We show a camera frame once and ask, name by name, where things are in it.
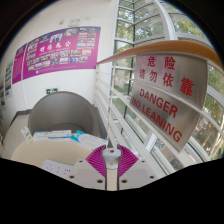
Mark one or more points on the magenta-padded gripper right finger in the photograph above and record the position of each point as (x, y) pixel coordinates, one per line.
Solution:
(128, 161)

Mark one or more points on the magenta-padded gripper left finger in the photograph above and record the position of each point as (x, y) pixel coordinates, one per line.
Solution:
(95, 161)

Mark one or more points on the small white charger block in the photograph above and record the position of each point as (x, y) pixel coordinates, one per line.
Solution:
(111, 155)

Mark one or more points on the white and teal power strip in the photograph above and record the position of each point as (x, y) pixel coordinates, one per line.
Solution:
(55, 166)

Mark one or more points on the long white and blue box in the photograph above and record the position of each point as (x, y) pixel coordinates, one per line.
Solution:
(51, 135)

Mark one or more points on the small white upright box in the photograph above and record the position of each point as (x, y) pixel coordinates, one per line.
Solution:
(26, 135)

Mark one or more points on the clear red-lettered warning sign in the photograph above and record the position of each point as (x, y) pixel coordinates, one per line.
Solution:
(166, 96)

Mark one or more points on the green exit sign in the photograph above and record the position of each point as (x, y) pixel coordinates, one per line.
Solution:
(51, 90)

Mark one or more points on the white railing with wooden handrail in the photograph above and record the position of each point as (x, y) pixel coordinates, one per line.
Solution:
(160, 46)

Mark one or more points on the large magenta photo wall board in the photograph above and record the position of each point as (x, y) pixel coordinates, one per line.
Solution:
(61, 51)

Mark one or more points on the white photo wall panels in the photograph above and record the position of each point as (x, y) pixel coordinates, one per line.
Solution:
(7, 80)

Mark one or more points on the narrow magenta wall board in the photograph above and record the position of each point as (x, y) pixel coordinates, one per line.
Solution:
(18, 63)

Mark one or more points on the white-framed glass window wall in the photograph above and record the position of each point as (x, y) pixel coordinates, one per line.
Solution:
(146, 23)

